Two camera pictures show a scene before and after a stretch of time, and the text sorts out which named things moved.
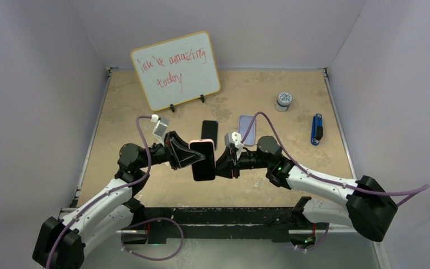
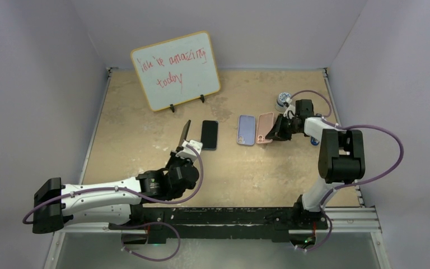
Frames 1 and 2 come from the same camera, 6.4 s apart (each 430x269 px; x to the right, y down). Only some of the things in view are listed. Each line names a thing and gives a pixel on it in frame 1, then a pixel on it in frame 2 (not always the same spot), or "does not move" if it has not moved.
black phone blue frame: [209, 131] does not move
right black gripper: [224, 167] to [276, 133]
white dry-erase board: [177, 70] does not move
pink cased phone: [205, 170] to [184, 133]
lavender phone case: [243, 123] does not move
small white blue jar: [283, 102] does not move
